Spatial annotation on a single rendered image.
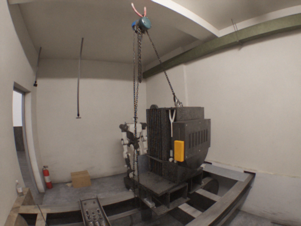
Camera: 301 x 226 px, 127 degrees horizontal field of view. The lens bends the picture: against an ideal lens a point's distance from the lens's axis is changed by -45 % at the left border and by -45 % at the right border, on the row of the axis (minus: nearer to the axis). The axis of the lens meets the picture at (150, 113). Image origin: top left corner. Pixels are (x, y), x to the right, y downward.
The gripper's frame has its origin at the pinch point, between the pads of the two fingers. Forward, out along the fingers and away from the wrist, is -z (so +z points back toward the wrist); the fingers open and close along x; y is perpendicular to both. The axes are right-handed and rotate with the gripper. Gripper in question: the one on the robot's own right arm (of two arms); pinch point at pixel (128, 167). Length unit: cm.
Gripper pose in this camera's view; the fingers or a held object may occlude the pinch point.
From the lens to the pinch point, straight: 257.7
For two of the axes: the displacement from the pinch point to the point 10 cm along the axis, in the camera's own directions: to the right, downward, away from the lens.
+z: -1.6, -9.8, 1.5
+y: 7.7, -0.3, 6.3
